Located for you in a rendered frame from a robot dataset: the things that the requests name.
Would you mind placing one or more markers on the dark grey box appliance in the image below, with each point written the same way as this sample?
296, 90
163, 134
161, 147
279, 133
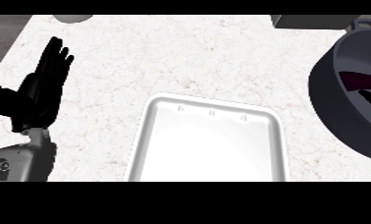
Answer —
314, 21

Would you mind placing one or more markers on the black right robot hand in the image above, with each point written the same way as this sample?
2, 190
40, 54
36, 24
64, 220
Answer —
366, 96

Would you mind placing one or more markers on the dark grey pot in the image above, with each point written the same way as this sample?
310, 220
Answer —
338, 103

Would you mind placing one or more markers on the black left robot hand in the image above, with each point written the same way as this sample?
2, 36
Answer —
46, 80

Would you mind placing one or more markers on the dark purple eggplant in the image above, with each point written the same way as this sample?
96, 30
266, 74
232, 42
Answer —
357, 80

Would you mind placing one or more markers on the white tray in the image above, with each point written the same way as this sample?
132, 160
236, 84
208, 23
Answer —
208, 142

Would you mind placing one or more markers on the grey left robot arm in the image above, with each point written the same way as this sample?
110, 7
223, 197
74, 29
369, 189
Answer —
24, 159

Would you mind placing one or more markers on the grey round object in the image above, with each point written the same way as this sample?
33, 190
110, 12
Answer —
73, 18

